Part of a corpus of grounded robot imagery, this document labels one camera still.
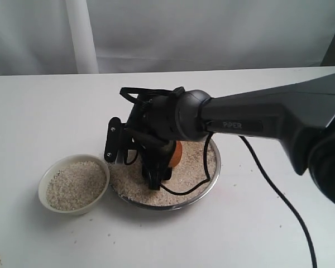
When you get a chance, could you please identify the white ceramic bowl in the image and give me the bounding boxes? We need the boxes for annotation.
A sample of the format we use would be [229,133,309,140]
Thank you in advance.
[38,155,110,216]

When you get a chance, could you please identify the steel bowl of rice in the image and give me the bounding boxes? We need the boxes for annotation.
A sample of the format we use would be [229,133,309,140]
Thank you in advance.
[109,140,221,210]

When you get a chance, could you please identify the white backdrop curtain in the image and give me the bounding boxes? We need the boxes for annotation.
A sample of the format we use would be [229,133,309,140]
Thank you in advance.
[0,1,335,75]

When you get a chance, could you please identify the black cable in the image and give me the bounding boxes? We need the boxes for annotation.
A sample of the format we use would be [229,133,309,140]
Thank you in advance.
[159,131,318,268]

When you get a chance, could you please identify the brown wooden cup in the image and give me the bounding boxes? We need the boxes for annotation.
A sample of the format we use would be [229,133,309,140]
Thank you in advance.
[169,141,183,168]

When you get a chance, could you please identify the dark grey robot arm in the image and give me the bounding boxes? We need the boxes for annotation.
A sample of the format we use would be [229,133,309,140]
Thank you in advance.
[104,73,335,204]

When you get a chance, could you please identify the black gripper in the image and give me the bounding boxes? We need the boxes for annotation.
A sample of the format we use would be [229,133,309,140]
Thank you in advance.
[104,93,181,190]

